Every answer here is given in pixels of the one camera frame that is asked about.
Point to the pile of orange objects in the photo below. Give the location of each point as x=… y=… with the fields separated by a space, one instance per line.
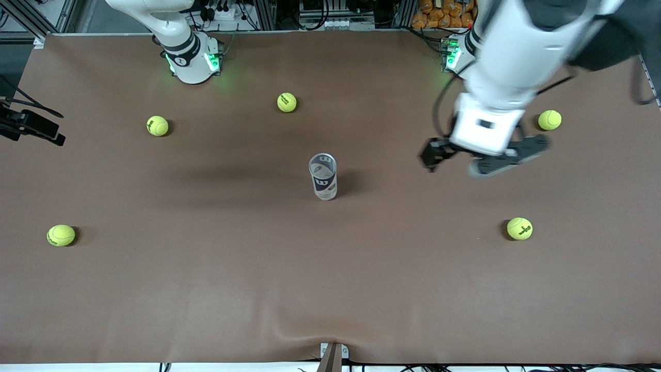
x=439 y=15

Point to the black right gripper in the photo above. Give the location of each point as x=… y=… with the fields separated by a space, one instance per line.
x=27 y=122

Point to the aluminium frame post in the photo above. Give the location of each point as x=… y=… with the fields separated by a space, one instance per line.
x=266 y=13
x=407 y=13

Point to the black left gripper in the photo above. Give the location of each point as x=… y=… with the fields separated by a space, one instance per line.
x=437 y=151

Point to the yellow-green tennis ball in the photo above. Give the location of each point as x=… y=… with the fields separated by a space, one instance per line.
x=61 y=235
x=549 y=120
x=286 y=102
x=157 y=125
x=519 y=228

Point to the clear Wilson tennis ball can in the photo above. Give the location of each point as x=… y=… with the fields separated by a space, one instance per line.
x=324 y=183

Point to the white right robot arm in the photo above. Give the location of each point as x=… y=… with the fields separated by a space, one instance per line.
x=191 y=62

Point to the aluminium frame strut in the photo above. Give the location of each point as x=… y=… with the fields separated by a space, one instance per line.
x=26 y=19

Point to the brown table mat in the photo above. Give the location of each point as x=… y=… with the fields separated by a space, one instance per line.
x=361 y=258

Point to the white power strip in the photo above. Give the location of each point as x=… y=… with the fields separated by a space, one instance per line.
x=222 y=13
x=343 y=24

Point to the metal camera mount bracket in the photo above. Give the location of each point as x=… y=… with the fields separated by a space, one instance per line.
x=330 y=361

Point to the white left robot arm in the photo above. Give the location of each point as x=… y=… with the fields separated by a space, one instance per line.
x=511 y=67

